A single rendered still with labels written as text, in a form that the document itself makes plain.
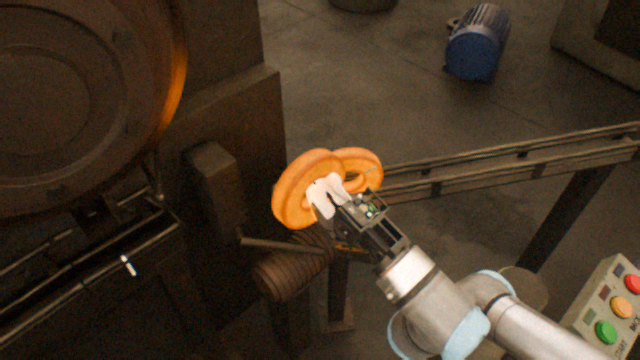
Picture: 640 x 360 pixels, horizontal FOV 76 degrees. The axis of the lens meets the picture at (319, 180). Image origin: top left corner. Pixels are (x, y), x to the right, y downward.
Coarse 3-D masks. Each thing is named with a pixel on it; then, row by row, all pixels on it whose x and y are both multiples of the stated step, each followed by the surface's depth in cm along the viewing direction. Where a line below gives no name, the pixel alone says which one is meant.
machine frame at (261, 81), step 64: (192, 0) 76; (256, 0) 86; (192, 64) 83; (256, 64) 95; (192, 128) 85; (256, 128) 99; (128, 192) 82; (192, 192) 95; (256, 192) 112; (0, 256) 71; (64, 256) 80; (192, 256) 108; (256, 256) 131; (0, 320) 78; (128, 320) 104
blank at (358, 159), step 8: (336, 152) 88; (344, 152) 88; (352, 152) 88; (360, 152) 88; (368, 152) 90; (344, 160) 87; (352, 160) 88; (360, 160) 88; (368, 160) 88; (376, 160) 90; (352, 168) 89; (360, 168) 90; (368, 168) 90; (376, 168) 91; (360, 176) 95; (368, 176) 92; (376, 176) 92; (344, 184) 96; (352, 184) 96; (360, 184) 94; (368, 184) 94; (376, 184) 94; (352, 192) 95
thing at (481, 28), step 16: (464, 16) 240; (480, 16) 233; (496, 16) 235; (464, 32) 221; (480, 32) 218; (496, 32) 225; (448, 48) 230; (464, 48) 224; (480, 48) 220; (496, 48) 219; (448, 64) 235; (464, 64) 230; (480, 64) 226; (496, 64) 251
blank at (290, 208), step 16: (304, 160) 69; (320, 160) 70; (336, 160) 73; (288, 176) 68; (304, 176) 69; (320, 176) 72; (288, 192) 68; (304, 192) 71; (272, 208) 72; (288, 208) 70; (304, 208) 74; (288, 224) 73; (304, 224) 77
